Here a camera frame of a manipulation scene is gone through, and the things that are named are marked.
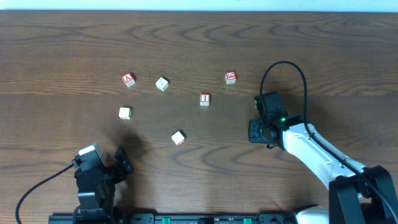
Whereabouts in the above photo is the red letter I block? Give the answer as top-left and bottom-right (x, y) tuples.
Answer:
(200, 93), (210, 106)

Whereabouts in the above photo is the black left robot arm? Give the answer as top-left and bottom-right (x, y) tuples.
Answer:
(72, 143), (134, 221)

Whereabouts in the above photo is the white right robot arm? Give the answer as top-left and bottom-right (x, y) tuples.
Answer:
(248, 115), (397, 223)

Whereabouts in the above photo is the white block with cow picture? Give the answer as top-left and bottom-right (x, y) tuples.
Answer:
(119, 107), (132, 119)

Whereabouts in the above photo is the white block near centre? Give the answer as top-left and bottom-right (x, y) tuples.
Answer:
(171, 131), (185, 146)

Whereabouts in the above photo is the red letter E block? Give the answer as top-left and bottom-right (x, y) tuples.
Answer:
(225, 71), (237, 85)

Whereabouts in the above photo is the red letter A block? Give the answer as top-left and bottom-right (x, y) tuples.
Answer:
(121, 73), (136, 87)

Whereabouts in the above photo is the white block with number three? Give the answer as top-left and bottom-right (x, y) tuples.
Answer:
(155, 77), (169, 91)

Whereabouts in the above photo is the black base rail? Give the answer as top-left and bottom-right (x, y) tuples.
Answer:
(48, 213), (297, 224)

